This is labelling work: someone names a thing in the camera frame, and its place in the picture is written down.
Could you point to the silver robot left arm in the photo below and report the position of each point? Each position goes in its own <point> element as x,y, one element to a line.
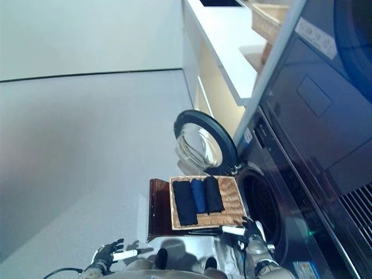
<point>93,270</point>

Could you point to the blue cloth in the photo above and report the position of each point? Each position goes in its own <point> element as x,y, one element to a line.
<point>199,197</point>

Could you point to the flat wicker tray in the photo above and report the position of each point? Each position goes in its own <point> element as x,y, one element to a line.
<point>257,59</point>

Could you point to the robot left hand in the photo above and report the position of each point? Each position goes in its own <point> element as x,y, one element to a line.
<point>104,254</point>

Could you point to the black cloth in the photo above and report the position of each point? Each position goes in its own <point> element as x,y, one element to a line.
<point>184,203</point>

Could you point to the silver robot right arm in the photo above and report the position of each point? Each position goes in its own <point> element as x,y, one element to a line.
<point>257,251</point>

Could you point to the dark front-load washing machine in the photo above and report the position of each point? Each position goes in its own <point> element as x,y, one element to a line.
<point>290,203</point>

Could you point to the large rectangular wicker basket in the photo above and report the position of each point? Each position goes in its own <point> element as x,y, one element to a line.
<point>231,203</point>

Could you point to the black inset sink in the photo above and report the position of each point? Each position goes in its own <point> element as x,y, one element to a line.
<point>221,2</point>

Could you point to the grey robot torso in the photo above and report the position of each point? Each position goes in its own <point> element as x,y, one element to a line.
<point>174,274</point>

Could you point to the round glass washer door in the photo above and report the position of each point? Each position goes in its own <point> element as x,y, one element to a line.
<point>200,142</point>

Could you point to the glossy brown stool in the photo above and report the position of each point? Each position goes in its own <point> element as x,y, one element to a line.
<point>158,209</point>

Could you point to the small wicker basket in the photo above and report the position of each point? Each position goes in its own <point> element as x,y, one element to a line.
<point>267,20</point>

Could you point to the white counter cabinet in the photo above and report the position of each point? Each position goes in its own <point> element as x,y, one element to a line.
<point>215,43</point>

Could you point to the dark grey cloth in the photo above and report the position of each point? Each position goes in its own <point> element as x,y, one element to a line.
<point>213,196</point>

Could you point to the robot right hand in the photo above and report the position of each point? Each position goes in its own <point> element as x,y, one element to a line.
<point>254,232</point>

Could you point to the beige robot right leg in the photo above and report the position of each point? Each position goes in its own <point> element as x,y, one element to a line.
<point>213,268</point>

